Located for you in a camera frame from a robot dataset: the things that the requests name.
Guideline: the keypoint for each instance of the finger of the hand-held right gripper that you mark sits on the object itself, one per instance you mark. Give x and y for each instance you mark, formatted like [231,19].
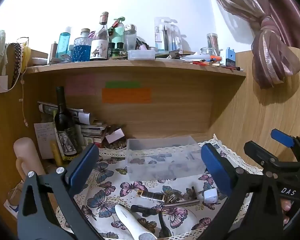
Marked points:
[258,153]
[282,137]

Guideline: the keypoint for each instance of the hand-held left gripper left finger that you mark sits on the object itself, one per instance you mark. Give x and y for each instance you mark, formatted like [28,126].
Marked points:
[81,166]

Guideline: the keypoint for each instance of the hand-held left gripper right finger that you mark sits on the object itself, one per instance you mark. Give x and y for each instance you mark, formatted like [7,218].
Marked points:
[215,168]

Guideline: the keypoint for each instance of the white egg-shaped gadget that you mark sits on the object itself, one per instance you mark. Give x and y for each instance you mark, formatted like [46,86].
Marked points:
[210,196]

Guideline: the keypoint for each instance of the dark brown hair clip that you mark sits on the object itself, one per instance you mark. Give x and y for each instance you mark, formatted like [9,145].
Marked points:
[192,192]

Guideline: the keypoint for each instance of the silver metal pen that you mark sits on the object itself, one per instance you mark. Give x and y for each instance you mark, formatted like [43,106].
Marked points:
[180,203]

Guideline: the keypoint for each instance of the gold ornament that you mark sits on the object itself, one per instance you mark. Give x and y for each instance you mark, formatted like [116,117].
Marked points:
[173,198]

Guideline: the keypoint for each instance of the clear plastic storage box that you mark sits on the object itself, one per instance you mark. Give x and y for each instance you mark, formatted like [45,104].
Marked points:
[162,156]

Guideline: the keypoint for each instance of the black tube with gold cap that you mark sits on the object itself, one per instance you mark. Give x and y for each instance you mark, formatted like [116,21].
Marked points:
[151,196]

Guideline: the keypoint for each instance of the white electric handheld device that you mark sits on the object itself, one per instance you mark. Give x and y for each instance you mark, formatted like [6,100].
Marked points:
[131,221]

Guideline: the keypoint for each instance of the black clip-on device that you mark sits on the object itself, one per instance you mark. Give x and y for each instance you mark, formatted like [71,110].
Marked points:
[142,209]

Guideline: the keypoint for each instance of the person's right hand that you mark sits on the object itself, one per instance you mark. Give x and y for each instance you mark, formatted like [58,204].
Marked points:
[287,207]

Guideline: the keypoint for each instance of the butterfly print tablecloth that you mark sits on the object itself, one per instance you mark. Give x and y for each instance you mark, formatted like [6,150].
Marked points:
[110,195]

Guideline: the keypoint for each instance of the pile of beads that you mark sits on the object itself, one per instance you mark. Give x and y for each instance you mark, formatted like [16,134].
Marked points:
[116,145]

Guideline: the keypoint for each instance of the small white card box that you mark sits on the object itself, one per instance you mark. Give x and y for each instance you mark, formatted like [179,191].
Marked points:
[114,136]

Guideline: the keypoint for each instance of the dark wine bottle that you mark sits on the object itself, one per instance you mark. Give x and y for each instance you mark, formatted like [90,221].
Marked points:
[63,125]

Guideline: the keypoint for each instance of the handwritten paper sheet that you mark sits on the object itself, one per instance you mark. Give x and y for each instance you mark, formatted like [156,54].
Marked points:
[44,140]

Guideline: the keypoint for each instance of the rolled paper poster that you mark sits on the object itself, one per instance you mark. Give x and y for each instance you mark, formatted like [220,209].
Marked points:
[83,116]

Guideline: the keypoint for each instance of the pink cylinder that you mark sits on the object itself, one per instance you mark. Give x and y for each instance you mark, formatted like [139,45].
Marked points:
[26,152]

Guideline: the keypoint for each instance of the pink sticky note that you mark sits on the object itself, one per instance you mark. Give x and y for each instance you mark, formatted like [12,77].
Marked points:
[80,85]

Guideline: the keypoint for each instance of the orange sticky note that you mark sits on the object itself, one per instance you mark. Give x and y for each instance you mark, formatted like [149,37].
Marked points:
[126,95]

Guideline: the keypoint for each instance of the green sticky note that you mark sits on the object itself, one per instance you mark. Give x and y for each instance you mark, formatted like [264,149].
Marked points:
[122,84]

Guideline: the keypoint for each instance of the orange marker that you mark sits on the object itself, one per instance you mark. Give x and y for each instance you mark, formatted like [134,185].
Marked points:
[216,58]

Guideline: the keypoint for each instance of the mauve curtain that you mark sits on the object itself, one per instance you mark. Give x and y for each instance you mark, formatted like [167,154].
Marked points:
[272,30]

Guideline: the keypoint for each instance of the wooden shelf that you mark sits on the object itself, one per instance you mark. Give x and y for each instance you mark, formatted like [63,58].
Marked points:
[130,68]

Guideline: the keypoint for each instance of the white hanging tag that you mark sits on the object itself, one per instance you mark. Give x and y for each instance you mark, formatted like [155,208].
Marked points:
[3,84]

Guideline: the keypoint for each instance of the brown tube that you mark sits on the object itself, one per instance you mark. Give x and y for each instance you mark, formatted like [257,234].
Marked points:
[54,53]

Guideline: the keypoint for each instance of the small glass jar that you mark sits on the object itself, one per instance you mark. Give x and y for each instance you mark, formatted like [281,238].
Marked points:
[205,50]

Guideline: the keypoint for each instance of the tall glass jar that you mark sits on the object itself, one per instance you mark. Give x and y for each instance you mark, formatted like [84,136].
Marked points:
[212,43]

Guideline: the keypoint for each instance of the glass bottle with blue beads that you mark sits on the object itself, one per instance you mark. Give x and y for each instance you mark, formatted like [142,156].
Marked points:
[82,48]

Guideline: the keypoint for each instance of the brown patterned headband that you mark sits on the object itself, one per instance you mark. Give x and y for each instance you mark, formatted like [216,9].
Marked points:
[17,62]

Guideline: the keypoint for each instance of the clear bottle with illustrated label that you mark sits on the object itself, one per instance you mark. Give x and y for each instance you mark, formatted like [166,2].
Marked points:
[100,45]

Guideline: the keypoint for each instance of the tall blue liquid bottle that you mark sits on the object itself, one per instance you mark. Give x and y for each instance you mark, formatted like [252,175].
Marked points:
[63,42]

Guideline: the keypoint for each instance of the small clear plastic container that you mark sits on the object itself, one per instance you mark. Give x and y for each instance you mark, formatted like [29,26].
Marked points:
[141,55]

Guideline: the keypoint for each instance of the glass bottle with silver cap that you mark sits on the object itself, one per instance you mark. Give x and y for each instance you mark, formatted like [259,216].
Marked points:
[130,38]

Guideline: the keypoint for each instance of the mint green pump bottle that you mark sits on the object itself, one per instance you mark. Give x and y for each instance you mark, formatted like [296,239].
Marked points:
[118,33]

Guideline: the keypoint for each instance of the toothbrush blister pack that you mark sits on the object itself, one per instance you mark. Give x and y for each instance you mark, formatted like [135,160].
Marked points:
[167,35]

